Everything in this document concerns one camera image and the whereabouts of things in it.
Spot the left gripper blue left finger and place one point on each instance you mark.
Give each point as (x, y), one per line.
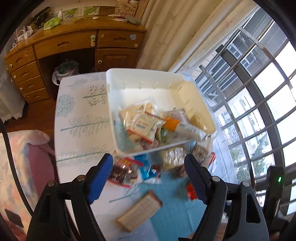
(87, 189)

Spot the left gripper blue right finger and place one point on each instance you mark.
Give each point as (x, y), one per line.
(212, 191)

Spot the clear bag rice cracker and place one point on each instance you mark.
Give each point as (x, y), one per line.
(173, 157)

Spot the beige brown wafer packet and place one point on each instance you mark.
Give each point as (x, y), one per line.
(139, 213)

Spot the red snack packet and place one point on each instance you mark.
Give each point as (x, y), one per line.
(190, 191)

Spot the small clear nut packet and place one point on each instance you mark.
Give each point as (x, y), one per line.
(201, 152)

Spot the dark red-edged snack packet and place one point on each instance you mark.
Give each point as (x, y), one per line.
(126, 172)

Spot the blue foil snack packet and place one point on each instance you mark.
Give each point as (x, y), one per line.
(150, 171)

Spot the white barcode snack packet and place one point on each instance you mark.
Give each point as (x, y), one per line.
(144, 127)

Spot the white plastic storage bin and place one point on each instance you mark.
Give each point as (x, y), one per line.
(168, 91)

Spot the lace-covered cabinet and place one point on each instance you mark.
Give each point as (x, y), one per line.
(12, 102)

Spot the metal window guard bars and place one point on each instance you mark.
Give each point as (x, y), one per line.
(249, 83)

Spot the plastic bag under desk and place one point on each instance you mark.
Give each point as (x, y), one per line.
(65, 69)

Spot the wooden desk with drawers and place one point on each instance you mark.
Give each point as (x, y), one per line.
(97, 45)

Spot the white curtain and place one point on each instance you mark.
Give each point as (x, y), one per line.
(181, 34)

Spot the green tissue pack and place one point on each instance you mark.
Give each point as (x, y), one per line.
(52, 23)

